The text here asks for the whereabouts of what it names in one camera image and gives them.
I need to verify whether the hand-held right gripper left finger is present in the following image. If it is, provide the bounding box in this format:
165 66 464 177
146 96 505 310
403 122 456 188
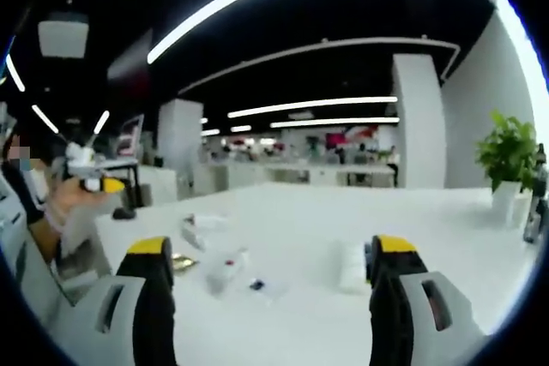
46 236 177 366

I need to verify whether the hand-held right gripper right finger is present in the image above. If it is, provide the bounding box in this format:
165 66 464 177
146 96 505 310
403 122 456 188
364 235 486 366

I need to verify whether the clear skincare packet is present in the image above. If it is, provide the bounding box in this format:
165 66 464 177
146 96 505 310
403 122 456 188
178 213 229 252

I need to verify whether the person's left hand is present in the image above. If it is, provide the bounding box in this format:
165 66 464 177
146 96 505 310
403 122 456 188
54 176 113 225

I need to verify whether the gold foil packet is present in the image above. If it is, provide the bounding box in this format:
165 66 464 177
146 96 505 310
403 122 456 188
171 253 199 273

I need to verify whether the computer monitor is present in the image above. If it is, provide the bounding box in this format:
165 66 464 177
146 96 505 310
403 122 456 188
116 114 146 158

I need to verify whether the person's upper body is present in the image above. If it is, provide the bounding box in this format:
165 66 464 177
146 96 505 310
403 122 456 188
0 125 55 230

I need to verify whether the ceiling air unit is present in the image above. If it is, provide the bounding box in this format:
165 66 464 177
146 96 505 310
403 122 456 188
37 13 90 59

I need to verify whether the dark tall object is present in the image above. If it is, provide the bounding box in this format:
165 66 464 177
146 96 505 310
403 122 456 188
522 141 549 243

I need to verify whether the straight ceiling light strip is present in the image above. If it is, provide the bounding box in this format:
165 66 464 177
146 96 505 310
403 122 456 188
226 95 399 120
269 116 401 129

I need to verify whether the green potted plant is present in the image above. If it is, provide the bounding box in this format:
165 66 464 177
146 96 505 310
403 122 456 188
474 109 538 224

